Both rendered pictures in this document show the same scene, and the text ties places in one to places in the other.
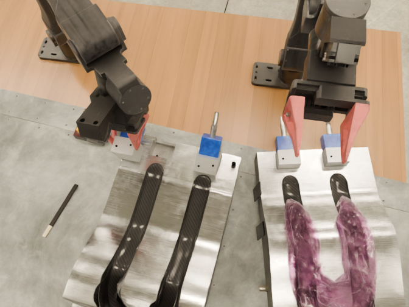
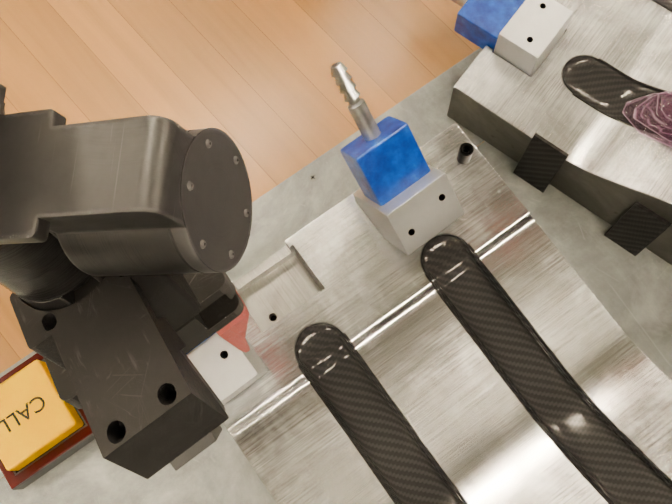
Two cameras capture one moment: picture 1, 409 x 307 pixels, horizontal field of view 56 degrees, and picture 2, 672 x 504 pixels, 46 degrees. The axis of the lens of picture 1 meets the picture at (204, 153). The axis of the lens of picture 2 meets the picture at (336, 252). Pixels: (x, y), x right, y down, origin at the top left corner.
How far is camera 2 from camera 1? 0.37 m
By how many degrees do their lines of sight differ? 16
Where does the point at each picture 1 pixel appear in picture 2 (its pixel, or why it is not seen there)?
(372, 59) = not seen: outside the picture
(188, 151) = (338, 228)
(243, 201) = not seen: hidden behind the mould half
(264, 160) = (488, 86)
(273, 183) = (559, 111)
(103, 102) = (96, 316)
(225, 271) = not seen: hidden behind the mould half
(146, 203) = (387, 436)
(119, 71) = (89, 162)
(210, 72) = (143, 36)
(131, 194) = (334, 457)
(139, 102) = (229, 197)
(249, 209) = (552, 217)
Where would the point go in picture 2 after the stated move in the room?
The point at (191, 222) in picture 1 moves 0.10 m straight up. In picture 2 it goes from (520, 363) to (554, 342)
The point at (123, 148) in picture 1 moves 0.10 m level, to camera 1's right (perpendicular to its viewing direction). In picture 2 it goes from (217, 380) to (315, 250)
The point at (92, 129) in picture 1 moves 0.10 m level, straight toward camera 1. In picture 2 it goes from (174, 423) to (423, 438)
